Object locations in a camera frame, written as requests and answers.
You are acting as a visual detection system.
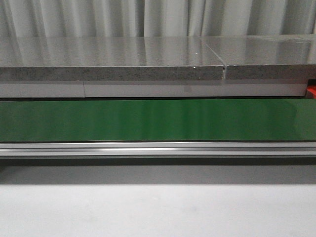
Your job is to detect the green conveyor belt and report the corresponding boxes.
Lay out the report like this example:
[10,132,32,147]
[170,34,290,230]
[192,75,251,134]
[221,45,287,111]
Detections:
[0,99,316,142]

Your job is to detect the aluminium conveyor side rail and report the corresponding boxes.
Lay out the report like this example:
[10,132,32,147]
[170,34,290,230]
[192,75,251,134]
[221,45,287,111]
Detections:
[0,141,316,159]

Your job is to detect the grey stone countertop slab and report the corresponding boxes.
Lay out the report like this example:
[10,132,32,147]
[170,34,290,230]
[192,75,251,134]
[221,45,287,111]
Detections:
[0,34,316,98]

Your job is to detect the red plastic bin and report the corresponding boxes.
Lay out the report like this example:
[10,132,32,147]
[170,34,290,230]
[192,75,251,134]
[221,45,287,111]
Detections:
[306,85,316,99]

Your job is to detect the grey pleated curtain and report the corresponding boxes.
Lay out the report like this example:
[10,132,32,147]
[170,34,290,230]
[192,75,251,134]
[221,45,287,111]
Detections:
[0,0,316,37]

